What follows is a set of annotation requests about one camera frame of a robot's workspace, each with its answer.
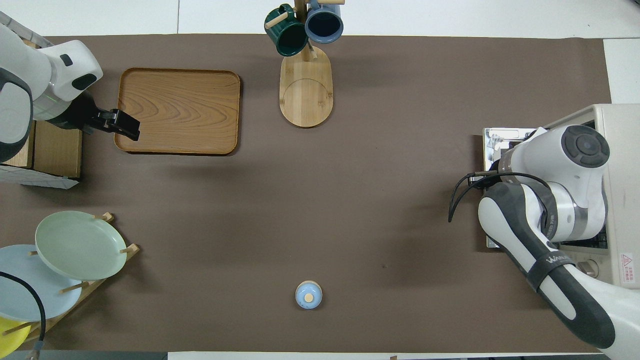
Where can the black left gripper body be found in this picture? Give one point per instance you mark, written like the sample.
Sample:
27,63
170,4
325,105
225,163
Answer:
82,115

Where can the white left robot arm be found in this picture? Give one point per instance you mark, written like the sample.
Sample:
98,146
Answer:
35,80

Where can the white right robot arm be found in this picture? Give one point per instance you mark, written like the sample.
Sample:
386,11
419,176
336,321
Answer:
560,200

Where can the white toaster oven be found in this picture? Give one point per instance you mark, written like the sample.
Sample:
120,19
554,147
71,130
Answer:
622,190

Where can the wooden step shelf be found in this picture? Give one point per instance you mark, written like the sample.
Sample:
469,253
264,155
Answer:
55,150

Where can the wooden serving tray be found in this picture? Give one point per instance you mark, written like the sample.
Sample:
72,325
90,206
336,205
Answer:
177,111

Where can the grey patterned cloth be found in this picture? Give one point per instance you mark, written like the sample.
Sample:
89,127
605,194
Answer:
35,179

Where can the pale green plate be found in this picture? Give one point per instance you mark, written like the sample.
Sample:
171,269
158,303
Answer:
80,245

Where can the wooden plate rack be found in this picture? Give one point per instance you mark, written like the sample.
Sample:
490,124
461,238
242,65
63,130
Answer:
100,280

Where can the wooden mug tree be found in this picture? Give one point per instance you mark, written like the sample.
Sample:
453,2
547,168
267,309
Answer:
306,95

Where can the dark green mug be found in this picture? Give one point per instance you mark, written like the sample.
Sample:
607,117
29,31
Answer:
287,35

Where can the large light blue plate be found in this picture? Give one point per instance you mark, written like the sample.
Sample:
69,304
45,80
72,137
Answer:
30,295

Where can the blue mug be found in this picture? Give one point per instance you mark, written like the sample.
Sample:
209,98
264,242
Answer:
324,22

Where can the yellow plate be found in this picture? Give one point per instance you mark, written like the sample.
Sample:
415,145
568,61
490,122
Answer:
10,335

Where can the brown table mat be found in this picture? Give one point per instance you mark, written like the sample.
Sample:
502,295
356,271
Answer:
350,200

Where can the blue bell with wooden knob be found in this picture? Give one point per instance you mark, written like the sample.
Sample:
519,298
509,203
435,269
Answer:
308,295

